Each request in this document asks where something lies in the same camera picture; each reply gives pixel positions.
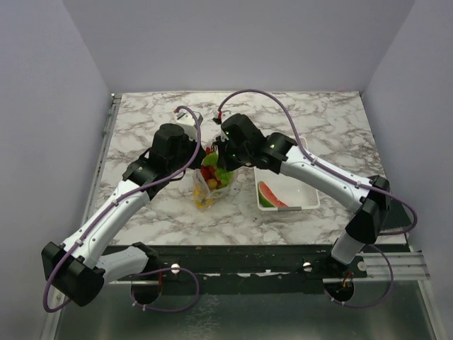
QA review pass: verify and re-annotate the green grape bunch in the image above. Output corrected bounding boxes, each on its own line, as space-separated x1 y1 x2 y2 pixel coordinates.
216 165 234 189

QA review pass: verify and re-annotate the red strawberry pile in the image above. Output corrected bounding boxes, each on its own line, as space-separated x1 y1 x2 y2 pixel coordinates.
200 147 220 191

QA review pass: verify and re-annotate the clear zip top bag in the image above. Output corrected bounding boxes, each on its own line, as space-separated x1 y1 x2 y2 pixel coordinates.
193 140 238 211

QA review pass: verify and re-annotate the yellow bell pepper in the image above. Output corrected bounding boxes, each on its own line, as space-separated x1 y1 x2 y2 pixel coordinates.
193 189 213 210

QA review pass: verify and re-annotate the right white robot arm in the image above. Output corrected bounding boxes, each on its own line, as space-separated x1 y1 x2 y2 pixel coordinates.
216 113 391 277

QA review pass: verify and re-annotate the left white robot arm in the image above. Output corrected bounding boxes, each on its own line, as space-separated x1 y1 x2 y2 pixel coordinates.
41 123 205 312

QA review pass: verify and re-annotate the watermelon slice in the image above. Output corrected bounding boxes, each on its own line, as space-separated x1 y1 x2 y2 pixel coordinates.
258 181 288 208

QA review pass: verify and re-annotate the white plastic basket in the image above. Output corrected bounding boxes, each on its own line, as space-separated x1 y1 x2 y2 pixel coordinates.
253 167 320 212

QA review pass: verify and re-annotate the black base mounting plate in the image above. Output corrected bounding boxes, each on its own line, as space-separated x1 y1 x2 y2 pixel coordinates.
128 245 367 295

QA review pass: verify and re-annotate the black foam pad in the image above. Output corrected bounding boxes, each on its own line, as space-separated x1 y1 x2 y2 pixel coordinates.
380 200 411 235

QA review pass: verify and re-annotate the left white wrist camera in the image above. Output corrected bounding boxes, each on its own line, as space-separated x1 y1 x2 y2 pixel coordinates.
176 112 197 140

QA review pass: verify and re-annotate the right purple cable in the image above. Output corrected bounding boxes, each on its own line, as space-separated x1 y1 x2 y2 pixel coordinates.
212 88 418 308

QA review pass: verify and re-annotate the purple cable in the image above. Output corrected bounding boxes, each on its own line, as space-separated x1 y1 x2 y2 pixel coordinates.
42 105 202 313
212 88 418 308

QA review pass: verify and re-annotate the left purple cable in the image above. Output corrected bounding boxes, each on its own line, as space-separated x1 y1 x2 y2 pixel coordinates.
42 105 202 313

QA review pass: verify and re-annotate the aluminium rail frame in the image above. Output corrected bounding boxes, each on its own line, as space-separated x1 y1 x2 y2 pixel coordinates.
42 92 431 337

